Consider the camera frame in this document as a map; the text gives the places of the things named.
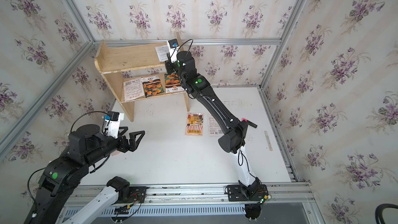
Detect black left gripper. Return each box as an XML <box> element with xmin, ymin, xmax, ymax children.
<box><xmin>82</xmin><ymin>125</ymin><xmax>145</xmax><ymax>168</ymax></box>

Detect orange flower seed packet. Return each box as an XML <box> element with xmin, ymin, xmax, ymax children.
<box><xmin>164</xmin><ymin>73</ymin><xmax>184</xmax><ymax>93</ymax></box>

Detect white printed seed packet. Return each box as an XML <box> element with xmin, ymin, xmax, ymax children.
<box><xmin>155</xmin><ymin>45</ymin><xmax>170</xmax><ymax>62</ymax></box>

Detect colourful cartoon seed packet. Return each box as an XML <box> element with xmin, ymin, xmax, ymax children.
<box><xmin>185</xmin><ymin>113</ymin><xmax>204</xmax><ymax>136</ymax></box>

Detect pink white seed packet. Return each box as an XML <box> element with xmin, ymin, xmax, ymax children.
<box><xmin>208</xmin><ymin>114</ymin><xmax>223</xmax><ymax>136</ymax></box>

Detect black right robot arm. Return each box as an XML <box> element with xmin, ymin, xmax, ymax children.
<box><xmin>165</xmin><ymin>39</ymin><xmax>269</xmax><ymax>203</ymax></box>

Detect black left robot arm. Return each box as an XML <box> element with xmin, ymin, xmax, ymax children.
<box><xmin>24</xmin><ymin>124</ymin><xmax>146</xmax><ymax>224</ymax></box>

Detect orange marigold seed packet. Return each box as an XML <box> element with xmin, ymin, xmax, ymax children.
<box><xmin>141</xmin><ymin>75</ymin><xmax>164</xmax><ymax>98</ymax></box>

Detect white text seed packet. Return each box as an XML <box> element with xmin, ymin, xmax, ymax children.
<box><xmin>123</xmin><ymin>78</ymin><xmax>145</xmax><ymax>101</ymax></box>

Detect wooden two-tier shelf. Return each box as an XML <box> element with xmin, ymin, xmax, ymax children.
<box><xmin>94</xmin><ymin>32</ymin><xmax>191</xmax><ymax>122</ymax></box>

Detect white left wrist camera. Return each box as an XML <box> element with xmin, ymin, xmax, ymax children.
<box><xmin>102</xmin><ymin>111</ymin><xmax>124</xmax><ymax>139</ymax></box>

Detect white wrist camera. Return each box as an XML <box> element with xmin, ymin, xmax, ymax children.
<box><xmin>167</xmin><ymin>39</ymin><xmax>179</xmax><ymax>63</ymax></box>
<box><xmin>102</xmin><ymin>111</ymin><xmax>124</xmax><ymax>139</ymax></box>

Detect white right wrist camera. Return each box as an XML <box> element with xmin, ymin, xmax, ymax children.
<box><xmin>167</xmin><ymin>39</ymin><xmax>179</xmax><ymax>63</ymax></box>

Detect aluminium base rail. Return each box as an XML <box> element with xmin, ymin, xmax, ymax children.
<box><xmin>59</xmin><ymin>182</ymin><xmax>316</xmax><ymax>224</ymax></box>

